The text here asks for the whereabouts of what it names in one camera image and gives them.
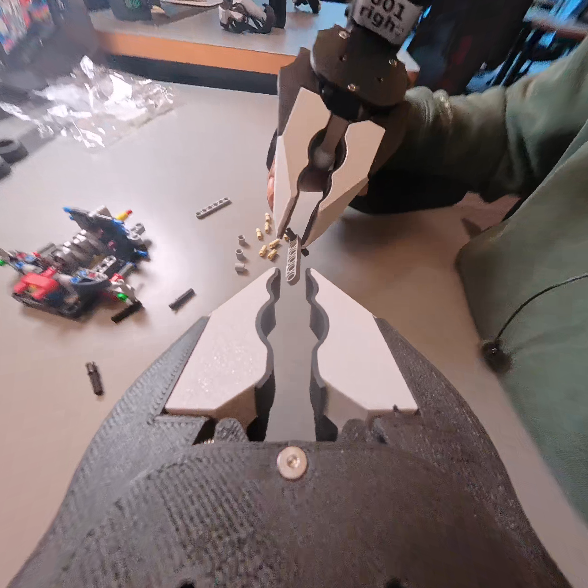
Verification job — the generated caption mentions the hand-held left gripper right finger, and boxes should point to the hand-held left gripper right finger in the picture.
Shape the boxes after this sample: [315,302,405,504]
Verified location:
[305,268,419,431]

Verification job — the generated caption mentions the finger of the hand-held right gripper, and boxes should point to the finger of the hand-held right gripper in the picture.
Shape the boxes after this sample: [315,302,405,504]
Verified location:
[301,120,386,247]
[272,86,332,230]

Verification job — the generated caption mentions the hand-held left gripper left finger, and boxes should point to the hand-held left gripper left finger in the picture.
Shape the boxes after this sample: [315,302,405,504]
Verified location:
[164,267,282,431]

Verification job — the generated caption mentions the grey lego beam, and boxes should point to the grey lego beam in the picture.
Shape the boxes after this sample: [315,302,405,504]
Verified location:
[285,235,305,286]
[196,197,232,220]

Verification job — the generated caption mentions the person's right forearm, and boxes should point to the person's right forearm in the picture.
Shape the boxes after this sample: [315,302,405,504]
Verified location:
[367,39,588,205]

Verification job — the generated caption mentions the pile of tan lego pins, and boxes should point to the pile of tan lego pins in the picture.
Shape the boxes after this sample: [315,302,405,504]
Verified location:
[254,212,291,263]

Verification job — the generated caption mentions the lego chassis assembly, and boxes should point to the lego chassis assembly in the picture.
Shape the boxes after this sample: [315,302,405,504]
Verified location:
[0,205,151,319]

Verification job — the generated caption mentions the person's right hand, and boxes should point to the person's right hand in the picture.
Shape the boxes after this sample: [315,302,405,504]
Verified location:
[266,167,334,212]

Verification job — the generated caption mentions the white and black device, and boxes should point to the white and black device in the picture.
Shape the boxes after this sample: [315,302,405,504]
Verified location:
[219,0,277,36]

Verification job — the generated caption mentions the wood edged desk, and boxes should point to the wood edged desk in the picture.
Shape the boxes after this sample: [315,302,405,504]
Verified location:
[89,0,421,96]

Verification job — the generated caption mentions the crumpled clear plastic wrapper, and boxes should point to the crumpled clear plastic wrapper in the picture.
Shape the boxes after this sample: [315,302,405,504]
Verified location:
[0,55,176,149]

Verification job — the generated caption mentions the black box with green lights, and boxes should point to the black box with green lights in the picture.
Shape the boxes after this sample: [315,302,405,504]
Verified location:
[109,0,153,22]

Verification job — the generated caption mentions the black drawstring cord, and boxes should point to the black drawstring cord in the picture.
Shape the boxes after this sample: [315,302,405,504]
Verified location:
[481,273,588,364]

